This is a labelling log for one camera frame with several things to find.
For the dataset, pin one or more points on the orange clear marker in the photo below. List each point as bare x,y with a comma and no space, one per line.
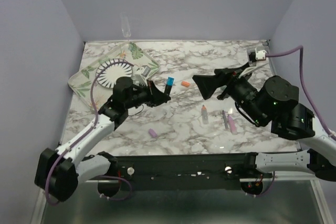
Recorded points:
204,115

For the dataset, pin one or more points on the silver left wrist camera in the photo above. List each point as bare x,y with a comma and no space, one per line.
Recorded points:
141,74

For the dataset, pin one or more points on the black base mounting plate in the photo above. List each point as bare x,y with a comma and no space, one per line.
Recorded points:
185,172

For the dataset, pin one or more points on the pink highlighter pen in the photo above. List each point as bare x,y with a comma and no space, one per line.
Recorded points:
232,125

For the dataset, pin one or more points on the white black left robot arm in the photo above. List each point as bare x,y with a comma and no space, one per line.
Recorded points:
60,171

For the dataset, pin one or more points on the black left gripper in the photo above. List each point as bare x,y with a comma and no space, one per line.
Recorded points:
155,97

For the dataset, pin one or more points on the blue pen cap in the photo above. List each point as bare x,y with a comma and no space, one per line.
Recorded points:
170,81

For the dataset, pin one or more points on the purple pen cap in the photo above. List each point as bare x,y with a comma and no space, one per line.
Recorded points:
152,133

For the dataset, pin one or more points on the orange pen cap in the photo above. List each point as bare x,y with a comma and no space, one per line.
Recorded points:
185,84

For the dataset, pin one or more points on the floral rectangular tray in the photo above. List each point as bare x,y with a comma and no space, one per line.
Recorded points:
129,51

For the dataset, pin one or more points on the clear champagne glass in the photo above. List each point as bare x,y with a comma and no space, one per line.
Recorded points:
125,26

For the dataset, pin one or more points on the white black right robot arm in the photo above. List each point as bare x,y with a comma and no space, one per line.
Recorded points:
275,104

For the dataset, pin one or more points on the blue striped white plate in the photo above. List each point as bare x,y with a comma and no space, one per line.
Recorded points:
112,69

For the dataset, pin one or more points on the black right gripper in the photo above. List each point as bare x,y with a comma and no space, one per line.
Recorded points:
207,83

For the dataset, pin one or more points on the blue black highlighter pen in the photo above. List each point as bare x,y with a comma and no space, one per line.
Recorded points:
167,89

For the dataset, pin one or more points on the grey pen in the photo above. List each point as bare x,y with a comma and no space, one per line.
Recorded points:
225,120

